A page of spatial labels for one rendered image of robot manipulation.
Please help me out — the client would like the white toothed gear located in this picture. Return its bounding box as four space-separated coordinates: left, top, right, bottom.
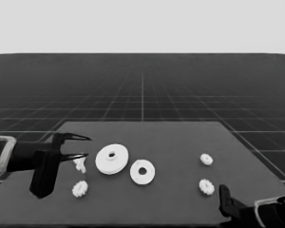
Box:
199 153 214 166
71 180 89 199
73 157 86 169
199 179 216 196

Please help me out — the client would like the large thick white disc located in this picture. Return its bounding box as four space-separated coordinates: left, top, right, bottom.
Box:
95 143 130 176

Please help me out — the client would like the small white T-shaped piece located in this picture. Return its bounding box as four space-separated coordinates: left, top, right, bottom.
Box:
77 160 87 175

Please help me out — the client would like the white round carrier with pins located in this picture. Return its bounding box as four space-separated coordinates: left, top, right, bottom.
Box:
129 159 156 186

